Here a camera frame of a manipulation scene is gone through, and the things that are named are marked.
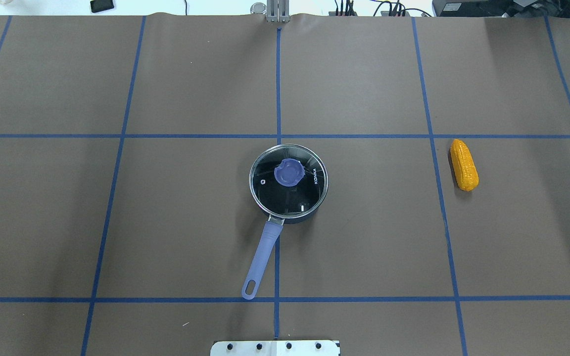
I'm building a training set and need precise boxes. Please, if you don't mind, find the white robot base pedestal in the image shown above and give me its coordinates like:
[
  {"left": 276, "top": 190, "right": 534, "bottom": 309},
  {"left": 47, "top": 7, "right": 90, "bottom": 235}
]
[{"left": 210, "top": 340, "right": 341, "bottom": 356}]

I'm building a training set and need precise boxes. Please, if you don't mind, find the black phone on table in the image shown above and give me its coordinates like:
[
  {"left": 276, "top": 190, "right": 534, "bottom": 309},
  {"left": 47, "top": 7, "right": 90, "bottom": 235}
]
[{"left": 89, "top": 0, "right": 115, "bottom": 14}]

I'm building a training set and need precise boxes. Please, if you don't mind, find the black monitor base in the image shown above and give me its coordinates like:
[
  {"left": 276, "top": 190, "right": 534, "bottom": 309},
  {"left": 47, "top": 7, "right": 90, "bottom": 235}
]
[{"left": 431, "top": 0, "right": 570, "bottom": 18}]

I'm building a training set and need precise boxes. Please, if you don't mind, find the dark blue saucepan purple handle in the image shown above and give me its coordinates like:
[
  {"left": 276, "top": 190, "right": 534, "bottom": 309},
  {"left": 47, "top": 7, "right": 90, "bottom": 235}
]
[{"left": 241, "top": 144, "right": 330, "bottom": 301}]

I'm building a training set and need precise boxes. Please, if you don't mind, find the yellow corn cob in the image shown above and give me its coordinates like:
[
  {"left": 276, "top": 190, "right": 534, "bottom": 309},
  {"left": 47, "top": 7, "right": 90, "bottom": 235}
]
[{"left": 450, "top": 139, "right": 480, "bottom": 192}]

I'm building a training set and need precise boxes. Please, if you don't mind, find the grey metal bracket post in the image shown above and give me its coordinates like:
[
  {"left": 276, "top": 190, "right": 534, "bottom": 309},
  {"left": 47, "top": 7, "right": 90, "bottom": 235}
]
[{"left": 250, "top": 0, "right": 291, "bottom": 23}]

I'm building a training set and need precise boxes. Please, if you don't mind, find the glass lid purple knob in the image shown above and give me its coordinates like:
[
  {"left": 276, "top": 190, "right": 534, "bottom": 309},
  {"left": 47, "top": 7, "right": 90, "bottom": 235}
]
[{"left": 248, "top": 143, "right": 330, "bottom": 223}]

